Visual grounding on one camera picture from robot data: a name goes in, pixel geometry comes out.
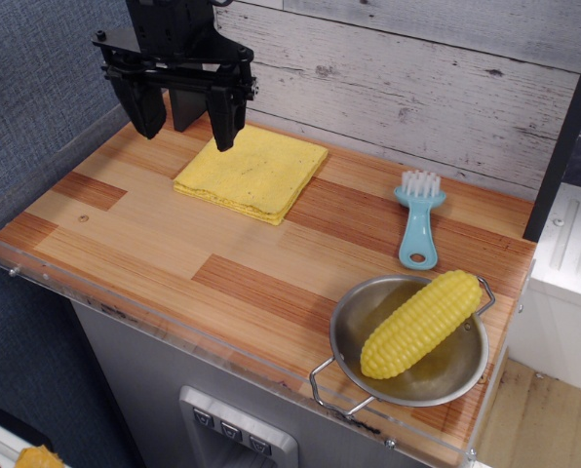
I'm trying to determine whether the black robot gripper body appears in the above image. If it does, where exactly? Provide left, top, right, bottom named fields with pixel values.
left=92, top=1, right=257, bottom=102

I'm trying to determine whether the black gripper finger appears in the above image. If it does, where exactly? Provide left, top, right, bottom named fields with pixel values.
left=206, top=87, right=247, bottom=152
left=110, top=78, right=167, bottom=139

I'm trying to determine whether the light blue dish brush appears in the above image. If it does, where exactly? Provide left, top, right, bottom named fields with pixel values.
left=394, top=170, right=446, bottom=270

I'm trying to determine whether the yellow folded cloth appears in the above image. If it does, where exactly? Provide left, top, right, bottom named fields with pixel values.
left=174, top=125, right=329, bottom=226

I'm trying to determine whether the clear acrylic table guard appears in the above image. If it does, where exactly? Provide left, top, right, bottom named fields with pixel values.
left=0, top=118, right=533, bottom=467

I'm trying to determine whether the yellow plastic corn cob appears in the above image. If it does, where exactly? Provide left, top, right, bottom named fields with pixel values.
left=360, top=270, right=483, bottom=380

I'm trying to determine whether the grey cabinet with dispenser panel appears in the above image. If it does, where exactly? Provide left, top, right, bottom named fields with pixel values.
left=74, top=303, right=421, bottom=467

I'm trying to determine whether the yellow object bottom left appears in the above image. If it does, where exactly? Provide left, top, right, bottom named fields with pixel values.
left=14, top=446, right=65, bottom=468

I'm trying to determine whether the white appliance with ridged top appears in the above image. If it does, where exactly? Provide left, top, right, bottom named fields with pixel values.
left=506, top=183, right=581, bottom=389

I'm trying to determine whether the black vertical post left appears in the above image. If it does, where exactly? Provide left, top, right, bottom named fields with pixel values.
left=169, top=90, right=207, bottom=133

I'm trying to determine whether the black vertical post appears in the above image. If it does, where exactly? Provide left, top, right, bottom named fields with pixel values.
left=523, top=73, right=581, bottom=242
left=169, top=90, right=207, bottom=133

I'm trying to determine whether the black vertical post right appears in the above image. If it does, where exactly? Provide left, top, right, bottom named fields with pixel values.
left=523, top=73, right=581, bottom=242

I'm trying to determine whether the steel bowl with wire handles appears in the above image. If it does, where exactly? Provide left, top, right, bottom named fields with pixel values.
left=309, top=271, right=495, bottom=417

